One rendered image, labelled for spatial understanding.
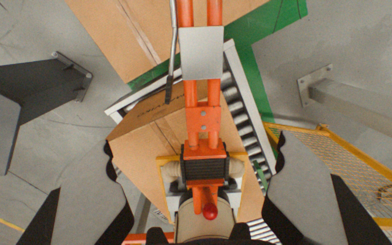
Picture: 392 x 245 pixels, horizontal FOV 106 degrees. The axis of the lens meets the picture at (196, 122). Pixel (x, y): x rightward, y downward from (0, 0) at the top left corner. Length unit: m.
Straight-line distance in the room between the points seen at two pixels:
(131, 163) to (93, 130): 1.30
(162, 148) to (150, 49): 0.49
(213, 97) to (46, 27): 1.56
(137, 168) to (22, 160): 2.12
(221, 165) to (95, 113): 1.51
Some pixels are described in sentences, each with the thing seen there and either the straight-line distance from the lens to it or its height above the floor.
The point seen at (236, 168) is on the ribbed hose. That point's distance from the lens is 0.44.
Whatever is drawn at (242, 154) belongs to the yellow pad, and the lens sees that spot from 0.50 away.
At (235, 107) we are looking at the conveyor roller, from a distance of 0.88.
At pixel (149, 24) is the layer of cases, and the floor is 0.54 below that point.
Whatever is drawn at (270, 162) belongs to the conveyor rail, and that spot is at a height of 0.59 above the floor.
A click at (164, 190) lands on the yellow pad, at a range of 0.59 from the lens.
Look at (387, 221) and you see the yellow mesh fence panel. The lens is 1.13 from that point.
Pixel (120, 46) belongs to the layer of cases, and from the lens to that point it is 0.85.
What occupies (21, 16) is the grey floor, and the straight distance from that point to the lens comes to 1.81.
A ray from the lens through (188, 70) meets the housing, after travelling 0.24.
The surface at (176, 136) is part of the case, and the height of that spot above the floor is 0.95.
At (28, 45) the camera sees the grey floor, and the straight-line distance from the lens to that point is 1.83.
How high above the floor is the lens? 1.33
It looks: 62 degrees down
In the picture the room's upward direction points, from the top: 177 degrees clockwise
